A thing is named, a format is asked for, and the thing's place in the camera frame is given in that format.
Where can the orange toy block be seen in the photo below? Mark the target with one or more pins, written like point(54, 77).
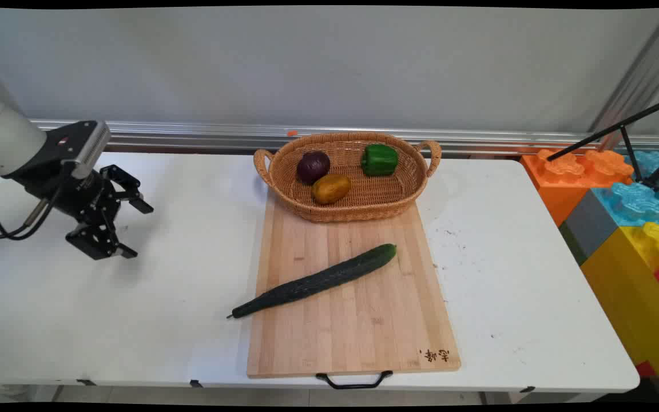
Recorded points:
point(561, 177)

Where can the grey toy block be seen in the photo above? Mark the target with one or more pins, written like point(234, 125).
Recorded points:
point(590, 226)

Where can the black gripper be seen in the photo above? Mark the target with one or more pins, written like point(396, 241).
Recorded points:
point(80, 197)

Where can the black tripod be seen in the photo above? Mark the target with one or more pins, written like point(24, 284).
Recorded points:
point(632, 137)

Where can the light blue toy block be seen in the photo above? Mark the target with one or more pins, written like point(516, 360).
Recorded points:
point(647, 163)
point(632, 203)

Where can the bamboo cutting board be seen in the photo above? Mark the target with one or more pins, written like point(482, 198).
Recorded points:
point(352, 309)

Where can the woven wicker basket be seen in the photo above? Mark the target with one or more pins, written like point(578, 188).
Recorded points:
point(364, 197)

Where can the aluminium rail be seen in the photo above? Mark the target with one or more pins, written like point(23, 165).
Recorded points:
point(192, 137)

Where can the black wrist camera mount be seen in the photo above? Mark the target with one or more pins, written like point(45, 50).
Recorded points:
point(78, 143)

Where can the green bell pepper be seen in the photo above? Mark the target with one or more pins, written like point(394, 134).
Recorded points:
point(379, 159)

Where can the purple onion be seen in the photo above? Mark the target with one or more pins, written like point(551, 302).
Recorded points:
point(313, 166)

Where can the yellow toy block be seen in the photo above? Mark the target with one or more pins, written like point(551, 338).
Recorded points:
point(632, 297)

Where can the brown potato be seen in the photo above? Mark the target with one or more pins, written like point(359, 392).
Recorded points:
point(331, 189)

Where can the long dark green cucumber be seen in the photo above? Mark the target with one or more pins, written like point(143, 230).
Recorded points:
point(318, 279)

